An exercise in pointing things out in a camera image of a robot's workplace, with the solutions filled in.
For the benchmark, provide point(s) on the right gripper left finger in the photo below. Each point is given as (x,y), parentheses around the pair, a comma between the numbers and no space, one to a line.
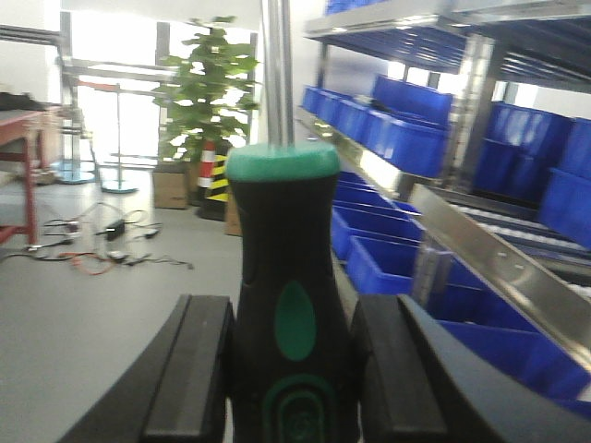
(175,390)

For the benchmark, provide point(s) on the potted green tree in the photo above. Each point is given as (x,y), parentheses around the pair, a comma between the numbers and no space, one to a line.
(210,94)

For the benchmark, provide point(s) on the yellow black traffic cone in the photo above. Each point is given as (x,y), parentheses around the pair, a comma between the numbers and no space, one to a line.
(213,205)

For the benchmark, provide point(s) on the brown cardboard box floor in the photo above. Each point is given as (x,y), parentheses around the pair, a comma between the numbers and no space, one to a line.
(170,186)

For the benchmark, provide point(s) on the green black screwdriver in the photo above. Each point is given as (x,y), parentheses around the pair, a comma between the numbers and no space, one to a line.
(293,369)

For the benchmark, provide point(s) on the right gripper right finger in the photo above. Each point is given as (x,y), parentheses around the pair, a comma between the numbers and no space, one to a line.
(420,384)

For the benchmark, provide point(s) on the red white traffic cone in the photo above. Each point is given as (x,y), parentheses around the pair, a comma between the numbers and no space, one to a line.
(207,161)

